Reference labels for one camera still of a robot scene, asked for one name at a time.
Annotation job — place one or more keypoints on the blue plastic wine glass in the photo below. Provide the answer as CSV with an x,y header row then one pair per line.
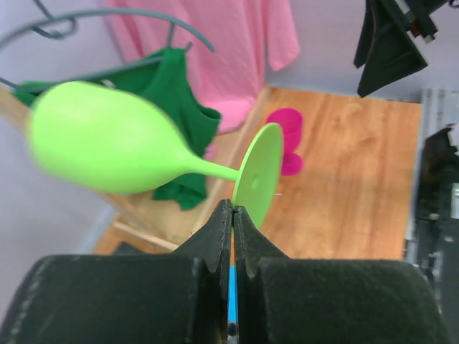
x,y
232,299

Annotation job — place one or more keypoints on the dark grey folded cloth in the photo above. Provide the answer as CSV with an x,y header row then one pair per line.
x,y
126,248

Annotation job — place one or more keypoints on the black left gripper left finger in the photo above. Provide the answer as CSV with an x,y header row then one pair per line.
x,y
180,297

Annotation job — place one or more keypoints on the wooden clothes rack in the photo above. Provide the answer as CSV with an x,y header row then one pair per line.
x,y
161,223

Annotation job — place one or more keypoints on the green tank top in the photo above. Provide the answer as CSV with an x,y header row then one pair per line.
x,y
164,83

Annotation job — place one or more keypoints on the magenta plastic wine glass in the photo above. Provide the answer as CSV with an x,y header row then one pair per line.
x,y
291,122

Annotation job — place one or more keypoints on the pink t-shirt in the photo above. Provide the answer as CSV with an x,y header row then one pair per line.
x,y
247,36

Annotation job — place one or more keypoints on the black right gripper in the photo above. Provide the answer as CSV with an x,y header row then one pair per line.
x,y
385,50

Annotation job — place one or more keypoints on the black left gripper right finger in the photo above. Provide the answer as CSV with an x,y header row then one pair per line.
x,y
286,300

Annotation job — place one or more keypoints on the lime green plastic wine glass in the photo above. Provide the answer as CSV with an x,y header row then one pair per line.
x,y
117,142

